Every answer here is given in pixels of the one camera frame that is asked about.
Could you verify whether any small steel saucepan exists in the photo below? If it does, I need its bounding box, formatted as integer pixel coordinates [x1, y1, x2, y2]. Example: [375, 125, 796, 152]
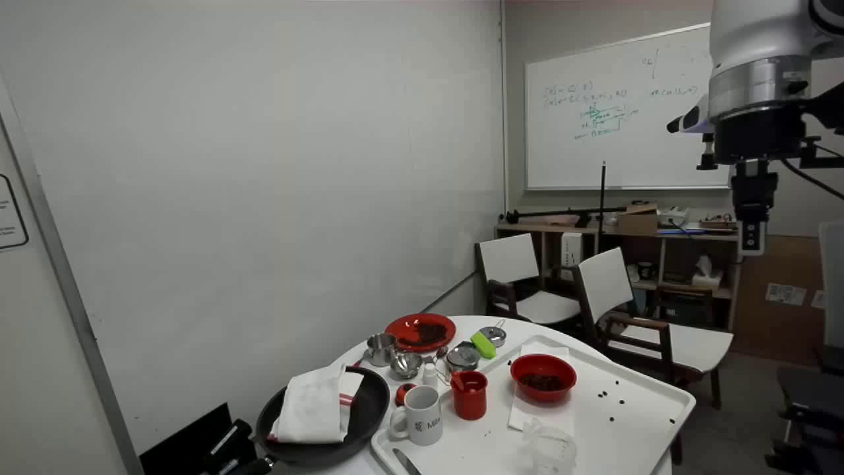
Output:
[364, 330, 396, 369]

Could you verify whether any white wooden chair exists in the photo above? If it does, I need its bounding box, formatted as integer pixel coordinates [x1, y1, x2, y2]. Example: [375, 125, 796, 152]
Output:
[575, 246, 735, 406]
[474, 233, 586, 330]

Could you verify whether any white whiteboard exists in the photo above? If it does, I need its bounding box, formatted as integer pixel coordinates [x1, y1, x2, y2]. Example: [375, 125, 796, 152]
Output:
[521, 20, 732, 192]

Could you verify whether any clear plastic cup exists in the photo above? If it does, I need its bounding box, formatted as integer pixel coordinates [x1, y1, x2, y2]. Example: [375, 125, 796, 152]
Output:
[516, 419, 577, 475]

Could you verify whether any white plastic tray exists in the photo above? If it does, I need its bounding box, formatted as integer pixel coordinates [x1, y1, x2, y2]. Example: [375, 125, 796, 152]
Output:
[366, 328, 699, 475]

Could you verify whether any small steel bowl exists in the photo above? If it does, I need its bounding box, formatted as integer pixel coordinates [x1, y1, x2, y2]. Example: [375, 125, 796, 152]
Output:
[387, 352, 424, 383]

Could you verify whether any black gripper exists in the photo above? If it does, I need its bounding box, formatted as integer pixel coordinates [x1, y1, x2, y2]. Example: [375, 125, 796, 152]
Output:
[695, 109, 811, 259]

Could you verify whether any white striped towel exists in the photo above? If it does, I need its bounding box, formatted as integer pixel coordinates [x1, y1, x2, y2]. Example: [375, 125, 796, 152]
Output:
[267, 363, 366, 447]

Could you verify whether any green vegetable toy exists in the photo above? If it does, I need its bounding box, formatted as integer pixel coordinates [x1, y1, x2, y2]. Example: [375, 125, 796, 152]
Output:
[469, 330, 498, 362]

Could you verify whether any dark brown beans pile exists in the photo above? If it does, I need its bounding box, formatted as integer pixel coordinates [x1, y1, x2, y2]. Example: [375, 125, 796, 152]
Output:
[521, 369, 570, 394]
[408, 321, 447, 345]

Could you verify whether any black equipment cart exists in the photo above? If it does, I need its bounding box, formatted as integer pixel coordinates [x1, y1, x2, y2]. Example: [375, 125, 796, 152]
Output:
[763, 341, 844, 475]

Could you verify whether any black frying pan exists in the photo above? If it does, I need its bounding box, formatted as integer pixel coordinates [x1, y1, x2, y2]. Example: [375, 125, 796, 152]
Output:
[252, 363, 392, 472]

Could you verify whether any white mug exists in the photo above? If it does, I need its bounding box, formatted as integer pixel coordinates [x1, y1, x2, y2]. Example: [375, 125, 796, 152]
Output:
[384, 383, 446, 449]

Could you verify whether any steel lid with long handle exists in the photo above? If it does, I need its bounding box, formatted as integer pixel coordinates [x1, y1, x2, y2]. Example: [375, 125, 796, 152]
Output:
[474, 324, 508, 349]

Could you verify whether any orange cup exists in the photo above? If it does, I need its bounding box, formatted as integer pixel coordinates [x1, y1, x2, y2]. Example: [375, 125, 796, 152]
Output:
[447, 366, 490, 421]

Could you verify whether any orange plate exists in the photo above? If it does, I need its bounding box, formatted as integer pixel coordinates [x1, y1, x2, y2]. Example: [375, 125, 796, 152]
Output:
[382, 312, 459, 356]

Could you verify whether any wooden shelf unit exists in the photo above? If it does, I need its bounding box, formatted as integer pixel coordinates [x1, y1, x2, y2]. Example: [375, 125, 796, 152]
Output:
[495, 209, 740, 332]

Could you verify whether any black boom stand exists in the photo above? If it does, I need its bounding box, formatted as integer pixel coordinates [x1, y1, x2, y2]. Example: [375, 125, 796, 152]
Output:
[498, 162, 631, 254]

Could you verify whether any small white shaker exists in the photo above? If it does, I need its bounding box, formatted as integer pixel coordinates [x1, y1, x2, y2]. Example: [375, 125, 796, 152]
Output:
[420, 362, 446, 394]

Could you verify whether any orange bowl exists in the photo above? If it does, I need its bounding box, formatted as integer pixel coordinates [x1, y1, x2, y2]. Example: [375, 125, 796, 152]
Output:
[508, 352, 579, 410]

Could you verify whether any cardboard box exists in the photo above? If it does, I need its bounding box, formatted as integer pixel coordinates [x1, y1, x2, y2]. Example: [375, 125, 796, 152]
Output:
[611, 202, 658, 237]
[730, 233, 829, 366]

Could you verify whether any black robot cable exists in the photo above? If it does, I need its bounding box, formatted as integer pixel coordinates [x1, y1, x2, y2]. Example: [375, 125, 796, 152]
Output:
[777, 140, 844, 206]

